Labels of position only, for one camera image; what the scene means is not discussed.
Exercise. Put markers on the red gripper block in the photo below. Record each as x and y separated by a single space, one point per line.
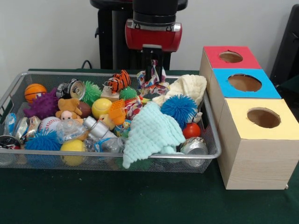
151 38

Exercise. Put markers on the cream knitted cloth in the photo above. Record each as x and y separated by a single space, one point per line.
189 87

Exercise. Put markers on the mint knitted cloth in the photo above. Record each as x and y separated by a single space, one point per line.
151 133

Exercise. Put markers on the silver mesh bin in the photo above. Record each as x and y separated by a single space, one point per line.
210 121

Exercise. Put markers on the wooden box with three holes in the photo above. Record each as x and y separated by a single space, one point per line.
257 163

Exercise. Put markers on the tiger striped toy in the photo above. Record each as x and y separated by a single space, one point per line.
120 80

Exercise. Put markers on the blue spiky ball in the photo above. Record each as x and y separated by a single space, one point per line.
43 141
178 107

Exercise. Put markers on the green spiky ball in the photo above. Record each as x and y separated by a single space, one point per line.
91 92

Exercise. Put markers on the red ball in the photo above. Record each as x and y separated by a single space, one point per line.
192 130

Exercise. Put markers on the yellow ball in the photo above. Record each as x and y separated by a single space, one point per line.
73 147

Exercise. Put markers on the purple spiky ball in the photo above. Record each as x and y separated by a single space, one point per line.
43 105

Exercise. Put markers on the small orange basketball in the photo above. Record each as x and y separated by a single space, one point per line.
33 92

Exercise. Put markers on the dark green side table cloth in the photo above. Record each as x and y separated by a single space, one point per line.
289 86

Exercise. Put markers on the dark green tablecloth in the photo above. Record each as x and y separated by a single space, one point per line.
116 198

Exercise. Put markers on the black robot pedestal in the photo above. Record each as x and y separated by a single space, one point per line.
112 39

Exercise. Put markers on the black frame stand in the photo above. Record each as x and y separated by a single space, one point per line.
287 46

